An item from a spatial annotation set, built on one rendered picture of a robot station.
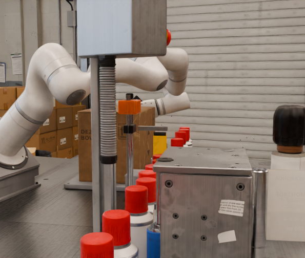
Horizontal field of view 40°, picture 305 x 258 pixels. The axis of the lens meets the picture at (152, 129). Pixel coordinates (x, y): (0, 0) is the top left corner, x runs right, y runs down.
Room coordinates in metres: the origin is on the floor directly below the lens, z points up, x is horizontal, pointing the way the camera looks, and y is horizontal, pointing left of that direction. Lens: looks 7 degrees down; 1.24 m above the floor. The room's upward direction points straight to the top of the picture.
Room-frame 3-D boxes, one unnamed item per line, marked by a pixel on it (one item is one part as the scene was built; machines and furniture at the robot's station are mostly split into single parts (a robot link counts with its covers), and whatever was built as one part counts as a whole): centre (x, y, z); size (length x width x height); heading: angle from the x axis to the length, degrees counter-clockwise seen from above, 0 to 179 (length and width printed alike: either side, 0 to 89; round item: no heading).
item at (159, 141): (0.90, -0.02, 1.09); 0.03 x 0.01 x 0.06; 80
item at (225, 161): (0.52, -0.07, 1.14); 0.14 x 0.11 x 0.01; 170
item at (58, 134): (5.07, 1.44, 0.57); 1.20 x 0.85 x 1.14; 162
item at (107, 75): (0.80, 0.09, 1.18); 0.04 x 0.04 x 0.21
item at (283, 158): (0.98, -0.33, 1.03); 0.09 x 0.09 x 0.30
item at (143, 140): (1.67, 0.13, 0.99); 0.30 x 0.24 x 0.27; 169
